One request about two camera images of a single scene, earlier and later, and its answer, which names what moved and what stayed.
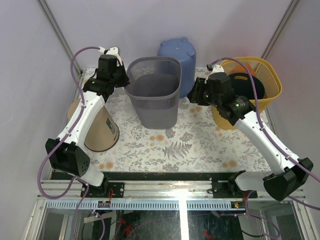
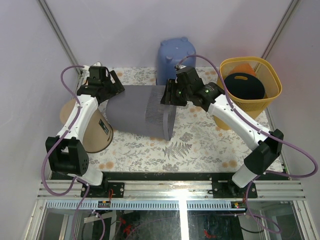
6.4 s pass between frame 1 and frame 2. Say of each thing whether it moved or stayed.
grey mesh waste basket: moved
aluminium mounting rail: stayed
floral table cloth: stayed
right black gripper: moved
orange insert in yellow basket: stayed
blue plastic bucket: stayed
